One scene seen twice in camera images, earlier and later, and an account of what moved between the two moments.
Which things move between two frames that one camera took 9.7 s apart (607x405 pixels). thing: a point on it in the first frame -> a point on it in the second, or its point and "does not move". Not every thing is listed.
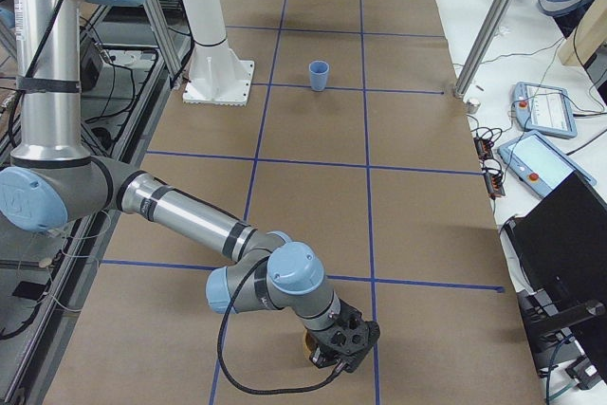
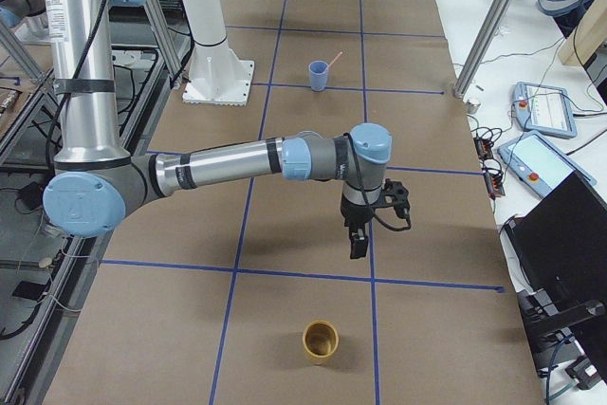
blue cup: (318, 70) does not move
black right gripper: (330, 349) -> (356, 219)
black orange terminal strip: (493, 180) does not move
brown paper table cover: (353, 137) does not move
